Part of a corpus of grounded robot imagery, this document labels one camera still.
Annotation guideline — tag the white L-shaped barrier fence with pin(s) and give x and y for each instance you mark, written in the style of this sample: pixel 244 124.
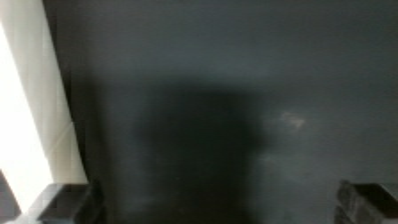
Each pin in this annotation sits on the white L-shaped barrier fence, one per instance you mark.
pixel 40 157

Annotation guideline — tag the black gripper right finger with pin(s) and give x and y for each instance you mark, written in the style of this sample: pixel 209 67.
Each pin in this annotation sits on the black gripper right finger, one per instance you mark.
pixel 367 203

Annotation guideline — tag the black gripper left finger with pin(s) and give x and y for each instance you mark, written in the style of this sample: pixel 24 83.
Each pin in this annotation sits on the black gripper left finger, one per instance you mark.
pixel 70 204

